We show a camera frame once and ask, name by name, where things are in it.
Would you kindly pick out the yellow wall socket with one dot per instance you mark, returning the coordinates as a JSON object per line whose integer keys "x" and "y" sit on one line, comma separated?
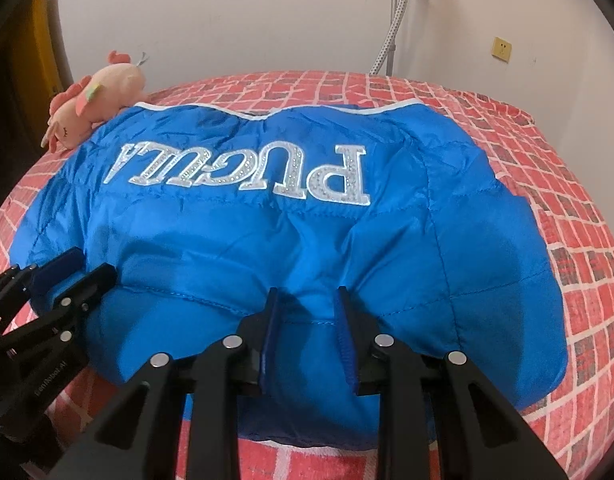
{"x": 501, "y": 49}

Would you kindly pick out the wooden door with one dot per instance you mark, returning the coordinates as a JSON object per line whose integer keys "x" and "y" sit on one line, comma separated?
{"x": 29, "y": 78}

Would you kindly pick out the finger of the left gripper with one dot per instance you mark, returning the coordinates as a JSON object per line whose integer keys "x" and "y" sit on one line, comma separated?
{"x": 52, "y": 309}
{"x": 18, "y": 285}

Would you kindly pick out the pink plush unicorn toy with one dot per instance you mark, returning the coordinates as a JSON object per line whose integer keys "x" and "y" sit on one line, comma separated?
{"x": 87, "y": 104}

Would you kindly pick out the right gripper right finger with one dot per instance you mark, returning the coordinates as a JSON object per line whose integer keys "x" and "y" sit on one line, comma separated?
{"x": 479, "y": 434}

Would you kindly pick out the blue puffer jacket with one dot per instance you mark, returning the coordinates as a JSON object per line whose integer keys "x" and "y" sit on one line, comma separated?
{"x": 202, "y": 211}

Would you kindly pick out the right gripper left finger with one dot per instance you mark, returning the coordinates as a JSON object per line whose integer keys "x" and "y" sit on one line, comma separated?
{"x": 137, "y": 434}

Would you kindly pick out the red plaid bed cover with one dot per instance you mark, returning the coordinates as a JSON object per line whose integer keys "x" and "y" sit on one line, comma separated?
{"x": 576, "y": 420}

